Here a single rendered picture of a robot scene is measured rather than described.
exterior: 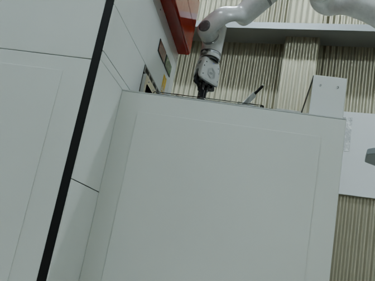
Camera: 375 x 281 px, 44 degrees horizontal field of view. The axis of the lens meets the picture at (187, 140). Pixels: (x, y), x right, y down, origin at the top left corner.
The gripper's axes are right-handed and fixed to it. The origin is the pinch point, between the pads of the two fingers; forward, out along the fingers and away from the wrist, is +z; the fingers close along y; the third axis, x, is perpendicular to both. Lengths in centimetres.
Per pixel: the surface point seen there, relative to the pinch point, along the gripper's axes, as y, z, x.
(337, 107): -3, 14, -62
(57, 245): -59, 66, -30
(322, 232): -7, 49, -64
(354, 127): 231, -79, 65
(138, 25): -46.2, -0.8, -17.9
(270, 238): -15, 54, -55
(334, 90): -4, 9, -61
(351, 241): 240, 15, 62
